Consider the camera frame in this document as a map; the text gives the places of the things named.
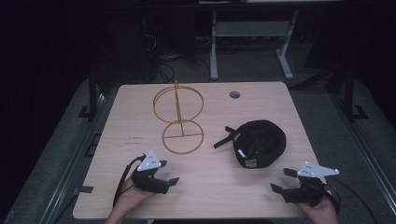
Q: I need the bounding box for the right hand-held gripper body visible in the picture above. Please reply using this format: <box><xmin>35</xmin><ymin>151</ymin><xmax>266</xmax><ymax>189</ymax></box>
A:
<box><xmin>280</xmin><ymin>161</ymin><xmax>341</xmax><ymax>208</ymax></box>

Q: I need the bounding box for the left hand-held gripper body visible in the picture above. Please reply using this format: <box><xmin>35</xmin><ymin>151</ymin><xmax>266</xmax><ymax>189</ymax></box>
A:
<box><xmin>131</xmin><ymin>150</ymin><xmax>171</xmax><ymax>195</ymax></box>

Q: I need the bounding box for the black cap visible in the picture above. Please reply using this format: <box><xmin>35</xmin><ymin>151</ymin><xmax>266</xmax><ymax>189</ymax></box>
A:
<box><xmin>213</xmin><ymin>119</ymin><xmax>288</xmax><ymax>170</ymax></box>

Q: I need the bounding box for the gold wire hat stand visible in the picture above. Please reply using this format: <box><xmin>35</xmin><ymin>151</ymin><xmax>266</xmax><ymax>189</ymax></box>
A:
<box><xmin>152</xmin><ymin>79</ymin><xmax>205</xmax><ymax>156</ymax></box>

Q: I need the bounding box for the person's left hand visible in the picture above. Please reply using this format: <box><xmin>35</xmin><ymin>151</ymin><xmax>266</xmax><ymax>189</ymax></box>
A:
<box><xmin>116</xmin><ymin>176</ymin><xmax>157</xmax><ymax>214</ymax></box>

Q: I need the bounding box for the person's right hand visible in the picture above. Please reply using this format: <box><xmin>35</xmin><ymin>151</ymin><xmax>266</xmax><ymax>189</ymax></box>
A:
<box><xmin>295</xmin><ymin>194</ymin><xmax>341</xmax><ymax>224</ymax></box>

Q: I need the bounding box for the black tape strip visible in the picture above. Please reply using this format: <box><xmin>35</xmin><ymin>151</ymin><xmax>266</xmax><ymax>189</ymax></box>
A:
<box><xmin>72</xmin><ymin>185</ymin><xmax>94</xmax><ymax>196</ymax></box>

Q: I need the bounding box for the black metal stand leg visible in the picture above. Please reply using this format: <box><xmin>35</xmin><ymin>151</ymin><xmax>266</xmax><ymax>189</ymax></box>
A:
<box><xmin>78</xmin><ymin>66</ymin><xmax>107</xmax><ymax>121</ymax></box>
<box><xmin>341</xmin><ymin>62</ymin><xmax>370</xmax><ymax>123</ymax></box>

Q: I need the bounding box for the grey metal stand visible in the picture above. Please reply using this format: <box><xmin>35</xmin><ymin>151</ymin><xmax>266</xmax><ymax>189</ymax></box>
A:
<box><xmin>209</xmin><ymin>8</ymin><xmax>301</xmax><ymax>81</ymax></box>

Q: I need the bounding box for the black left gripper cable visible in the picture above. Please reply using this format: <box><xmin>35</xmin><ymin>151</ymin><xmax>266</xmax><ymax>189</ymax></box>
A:
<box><xmin>112</xmin><ymin>153</ymin><xmax>148</xmax><ymax>208</ymax></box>

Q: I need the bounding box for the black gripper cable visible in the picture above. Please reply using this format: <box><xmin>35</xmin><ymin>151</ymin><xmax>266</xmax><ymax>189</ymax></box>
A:
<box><xmin>112</xmin><ymin>153</ymin><xmax>148</xmax><ymax>208</ymax></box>
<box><xmin>322</xmin><ymin>175</ymin><xmax>379</xmax><ymax>224</ymax></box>

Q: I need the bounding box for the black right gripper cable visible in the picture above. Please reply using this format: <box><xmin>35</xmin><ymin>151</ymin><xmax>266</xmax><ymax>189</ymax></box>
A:
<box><xmin>322</xmin><ymin>175</ymin><xmax>379</xmax><ymax>224</ymax></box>

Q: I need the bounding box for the bundle of floor cables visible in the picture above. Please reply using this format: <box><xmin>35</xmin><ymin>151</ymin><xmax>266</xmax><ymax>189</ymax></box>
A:
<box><xmin>141</xmin><ymin>33</ymin><xmax>213</xmax><ymax>84</ymax></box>

